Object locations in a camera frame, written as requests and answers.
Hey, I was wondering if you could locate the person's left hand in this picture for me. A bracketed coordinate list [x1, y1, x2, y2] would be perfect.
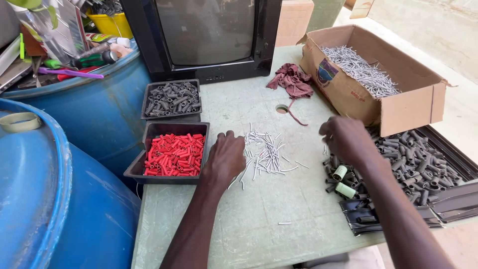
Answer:
[201, 130, 247, 188]

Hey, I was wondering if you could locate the person's right hand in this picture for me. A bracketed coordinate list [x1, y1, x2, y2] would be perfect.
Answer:
[318, 115, 378, 169]

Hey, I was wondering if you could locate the light green tube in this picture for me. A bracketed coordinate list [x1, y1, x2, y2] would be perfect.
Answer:
[335, 182, 358, 199]
[332, 165, 348, 182]

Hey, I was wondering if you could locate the scattered pile of metal pins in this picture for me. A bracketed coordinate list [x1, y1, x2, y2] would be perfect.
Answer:
[227, 122, 310, 191]

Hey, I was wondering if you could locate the pile of red tubes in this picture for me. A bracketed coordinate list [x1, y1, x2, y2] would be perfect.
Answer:
[143, 133, 206, 177]

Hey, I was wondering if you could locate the maroon cloth rag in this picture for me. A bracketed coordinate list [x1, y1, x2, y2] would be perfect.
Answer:
[266, 63, 314, 127]

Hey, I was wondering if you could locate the pile of short grey tubes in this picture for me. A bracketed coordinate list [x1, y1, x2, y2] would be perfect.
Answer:
[144, 82, 201, 117]

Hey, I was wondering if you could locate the heap of grey pins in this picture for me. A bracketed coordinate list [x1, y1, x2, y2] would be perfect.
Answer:
[321, 46, 401, 99]

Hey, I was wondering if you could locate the black tray of red tubes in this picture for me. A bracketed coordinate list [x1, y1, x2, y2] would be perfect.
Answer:
[123, 121, 211, 185]

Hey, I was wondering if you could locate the black tray of grey tubes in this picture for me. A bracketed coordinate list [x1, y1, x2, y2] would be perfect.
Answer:
[140, 79, 203, 122]

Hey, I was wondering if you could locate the large open cardboard box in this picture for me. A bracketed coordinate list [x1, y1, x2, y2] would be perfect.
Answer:
[297, 25, 449, 138]

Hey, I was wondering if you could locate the big heap of dark tubes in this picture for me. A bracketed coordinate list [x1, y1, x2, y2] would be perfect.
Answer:
[323, 126, 465, 207]

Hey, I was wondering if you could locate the black tube television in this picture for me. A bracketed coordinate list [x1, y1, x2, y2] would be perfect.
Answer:
[119, 0, 283, 84]

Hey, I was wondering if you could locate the closed brown cardboard box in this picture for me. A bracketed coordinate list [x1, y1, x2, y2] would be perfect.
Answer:
[275, 0, 315, 48]

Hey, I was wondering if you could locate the blue barrel with clutter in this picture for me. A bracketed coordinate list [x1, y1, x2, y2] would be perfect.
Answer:
[0, 48, 152, 181]

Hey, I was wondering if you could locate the cardboard flap piece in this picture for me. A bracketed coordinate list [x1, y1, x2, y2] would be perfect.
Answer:
[349, 0, 375, 19]

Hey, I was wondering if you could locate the broken black plastic tray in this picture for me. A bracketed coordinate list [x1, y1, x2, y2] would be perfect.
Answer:
[339, 125, 478, 237]

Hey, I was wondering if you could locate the yellow plastic bucket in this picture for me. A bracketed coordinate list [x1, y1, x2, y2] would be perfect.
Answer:
[86, 11, 134, 40]

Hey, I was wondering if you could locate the large blue plastic barrel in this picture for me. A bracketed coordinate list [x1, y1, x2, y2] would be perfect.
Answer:
[0, 98, 142, 269]

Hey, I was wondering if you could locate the purple plastic tool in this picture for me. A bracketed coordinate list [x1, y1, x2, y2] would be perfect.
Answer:
[37, 67, 105, 80]

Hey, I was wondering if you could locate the heap of tools and clutter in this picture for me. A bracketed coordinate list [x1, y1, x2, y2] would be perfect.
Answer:
[0, 0, 134, 94]

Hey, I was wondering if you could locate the roll of beige tape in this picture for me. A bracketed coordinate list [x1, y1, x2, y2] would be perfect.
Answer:
[0, 112, 43, 134]

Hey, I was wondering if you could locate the green-handled screwdriver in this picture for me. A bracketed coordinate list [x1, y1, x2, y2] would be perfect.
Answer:
[44, 50, 120, 70]

